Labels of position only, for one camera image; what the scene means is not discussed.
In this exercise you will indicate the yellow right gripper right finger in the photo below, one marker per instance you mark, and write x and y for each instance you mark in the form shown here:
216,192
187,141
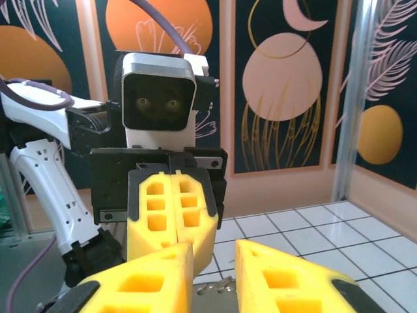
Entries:
277,287

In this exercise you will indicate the aluminium frame post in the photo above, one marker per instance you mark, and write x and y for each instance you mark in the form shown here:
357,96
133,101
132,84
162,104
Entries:
353,98

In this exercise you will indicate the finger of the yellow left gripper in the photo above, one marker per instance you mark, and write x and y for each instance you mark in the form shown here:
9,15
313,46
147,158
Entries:
198,234
140,234

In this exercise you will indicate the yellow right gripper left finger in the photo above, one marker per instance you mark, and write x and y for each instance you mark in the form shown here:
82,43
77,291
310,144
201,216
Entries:
146,287

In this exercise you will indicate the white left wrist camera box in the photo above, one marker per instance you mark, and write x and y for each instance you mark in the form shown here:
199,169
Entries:
156,98

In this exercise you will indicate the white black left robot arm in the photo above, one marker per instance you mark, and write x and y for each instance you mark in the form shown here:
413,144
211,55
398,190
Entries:
49,189

